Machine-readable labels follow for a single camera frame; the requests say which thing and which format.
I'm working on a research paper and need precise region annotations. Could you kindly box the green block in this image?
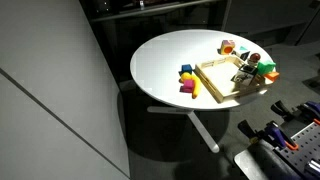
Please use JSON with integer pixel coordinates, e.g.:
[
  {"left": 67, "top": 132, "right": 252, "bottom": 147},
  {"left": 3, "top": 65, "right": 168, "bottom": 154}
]
[{"left": 256, "top": 60, "right": 277, "bottom": 76}]

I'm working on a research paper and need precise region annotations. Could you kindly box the magenta block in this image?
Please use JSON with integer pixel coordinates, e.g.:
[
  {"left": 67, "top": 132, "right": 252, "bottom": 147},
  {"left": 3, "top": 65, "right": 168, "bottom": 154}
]
[{"left": 179, "top": 79, "right": 195, "bottom": 94}]

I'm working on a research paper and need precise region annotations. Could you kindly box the blue block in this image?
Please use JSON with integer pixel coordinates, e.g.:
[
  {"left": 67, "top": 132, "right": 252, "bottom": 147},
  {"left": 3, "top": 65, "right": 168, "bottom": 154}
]
[{"left": 180, "top": 63, "right": 194, "bottom": 75}]

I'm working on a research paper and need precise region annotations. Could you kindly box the yellow curved block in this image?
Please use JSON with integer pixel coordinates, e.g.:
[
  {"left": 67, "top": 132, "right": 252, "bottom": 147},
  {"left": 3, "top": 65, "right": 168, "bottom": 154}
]
[{"left": 179, "top": 72, "right": 201, "bottom": 100}]

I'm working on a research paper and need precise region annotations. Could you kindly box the wooden tray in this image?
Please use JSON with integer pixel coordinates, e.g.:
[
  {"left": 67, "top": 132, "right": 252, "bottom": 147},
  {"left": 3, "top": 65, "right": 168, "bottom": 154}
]
[{"left": 194, "top": 55, "right": 275, "bottom": 104}]

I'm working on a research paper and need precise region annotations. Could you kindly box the orange block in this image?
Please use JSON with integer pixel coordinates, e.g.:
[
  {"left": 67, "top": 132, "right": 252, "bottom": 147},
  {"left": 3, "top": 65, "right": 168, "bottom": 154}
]
[
  {"left": 264, "top": 71, "right": 280, "bottom": 83},
  {"left": 218, "top": 39, "right": 236, "bottom": 56}
]

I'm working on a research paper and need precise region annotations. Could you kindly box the white table base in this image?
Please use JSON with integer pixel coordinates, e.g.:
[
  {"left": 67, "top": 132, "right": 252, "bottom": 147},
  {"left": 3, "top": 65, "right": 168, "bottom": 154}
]
[{"left": 146, "top": 105, "right": 221, "bottom": 154}]

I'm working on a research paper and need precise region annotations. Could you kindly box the metal shelf bar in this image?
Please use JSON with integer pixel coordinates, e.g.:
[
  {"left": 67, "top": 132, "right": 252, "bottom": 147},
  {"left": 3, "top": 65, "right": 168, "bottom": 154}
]
[{"left": 88, "top": 0, "right": 222, "bottom": 23}]

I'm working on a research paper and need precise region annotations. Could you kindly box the black and white cube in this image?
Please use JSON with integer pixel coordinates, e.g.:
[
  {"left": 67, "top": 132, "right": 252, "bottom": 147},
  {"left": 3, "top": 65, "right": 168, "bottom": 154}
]
[{"left": 232, "top": 64, "right": 259, "bottom": 88}]

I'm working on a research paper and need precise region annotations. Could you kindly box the white cube with teal triangle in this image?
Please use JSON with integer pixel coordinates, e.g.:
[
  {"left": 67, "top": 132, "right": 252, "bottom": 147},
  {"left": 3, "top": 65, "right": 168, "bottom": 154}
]
[{"left": 232, "top": 45, "right": 251, "bottom": 62}]

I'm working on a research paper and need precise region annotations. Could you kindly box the grey ball holder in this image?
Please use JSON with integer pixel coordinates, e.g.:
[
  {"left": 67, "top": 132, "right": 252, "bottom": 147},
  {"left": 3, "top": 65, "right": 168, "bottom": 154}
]
[{"left": 247, "top": 59, "right": 260, "bottom": 68}]

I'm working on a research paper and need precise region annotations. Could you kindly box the dark red ball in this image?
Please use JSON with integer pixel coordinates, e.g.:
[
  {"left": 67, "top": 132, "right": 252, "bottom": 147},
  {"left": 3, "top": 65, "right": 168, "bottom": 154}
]
[{"left": 249, "top": 52, "right": 262, "bottom": 64}]

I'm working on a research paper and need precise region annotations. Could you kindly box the grey metal plate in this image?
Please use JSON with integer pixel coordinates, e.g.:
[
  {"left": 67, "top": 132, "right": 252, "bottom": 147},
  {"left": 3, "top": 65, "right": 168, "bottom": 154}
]
[{"left": 233, "top": 139, "right": 301, "bottom": 180}]

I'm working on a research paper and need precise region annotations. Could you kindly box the blue clamp with orange tip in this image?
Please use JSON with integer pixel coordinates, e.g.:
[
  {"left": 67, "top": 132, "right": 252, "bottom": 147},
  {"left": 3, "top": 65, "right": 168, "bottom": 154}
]
[
  {"left": 264, "top": 121, "right": 300, "bottom": 151},
  {"left": 296, "top": 100, "right": 320, "bottom": 126}
]

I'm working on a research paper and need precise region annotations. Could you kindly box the dark perforated board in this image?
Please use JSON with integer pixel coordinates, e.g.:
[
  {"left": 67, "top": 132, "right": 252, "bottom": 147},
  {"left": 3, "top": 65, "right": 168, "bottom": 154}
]
[{"left": 273, "top": 121, "right": 320, "bottom": 180}]

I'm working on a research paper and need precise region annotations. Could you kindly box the black handled clamp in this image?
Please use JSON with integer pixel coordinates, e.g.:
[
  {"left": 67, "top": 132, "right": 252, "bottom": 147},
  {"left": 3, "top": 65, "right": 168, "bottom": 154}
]
[
  {"left": 237, "top": 119, "right": 265, "bottom": 145},
  {"left": 270, "top": 99, "right": 301, "bottom": 123}
]

